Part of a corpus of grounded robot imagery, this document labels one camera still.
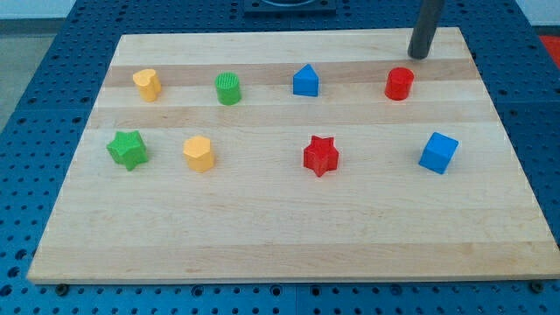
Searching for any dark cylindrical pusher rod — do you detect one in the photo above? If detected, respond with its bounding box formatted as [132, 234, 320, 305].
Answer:
[408, 0, 445, 60]

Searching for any blue triangle block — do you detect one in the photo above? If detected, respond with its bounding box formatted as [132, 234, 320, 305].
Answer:
[292, 64, 319, 97]

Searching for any wooden board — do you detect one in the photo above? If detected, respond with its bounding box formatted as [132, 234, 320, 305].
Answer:
[27, 27, 559, 284]

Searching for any red cylinder block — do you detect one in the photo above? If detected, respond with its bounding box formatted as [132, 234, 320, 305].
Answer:
[384, 67, 415, 101]

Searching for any blue cube block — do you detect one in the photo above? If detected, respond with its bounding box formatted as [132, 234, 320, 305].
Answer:
[418, 132, 459, 174]

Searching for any red star block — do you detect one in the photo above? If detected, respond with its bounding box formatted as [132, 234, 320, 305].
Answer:
[303, 136, 340, 177]

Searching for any green cylinder block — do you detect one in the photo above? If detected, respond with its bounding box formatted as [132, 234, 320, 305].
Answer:
[214, 72, 242, 106]

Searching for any yellow hexagon block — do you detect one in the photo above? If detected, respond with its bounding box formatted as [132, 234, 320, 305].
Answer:
[183, 136, 215, 172]

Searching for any yellow heart block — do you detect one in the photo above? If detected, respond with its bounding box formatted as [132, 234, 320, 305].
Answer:
[132, 68, 162, 102]

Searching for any green star block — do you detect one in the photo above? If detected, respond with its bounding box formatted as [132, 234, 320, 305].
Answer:
[106, 130, 149, 171]

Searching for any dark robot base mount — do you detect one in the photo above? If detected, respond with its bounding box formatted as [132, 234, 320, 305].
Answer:
[241, 0, 337, 15]

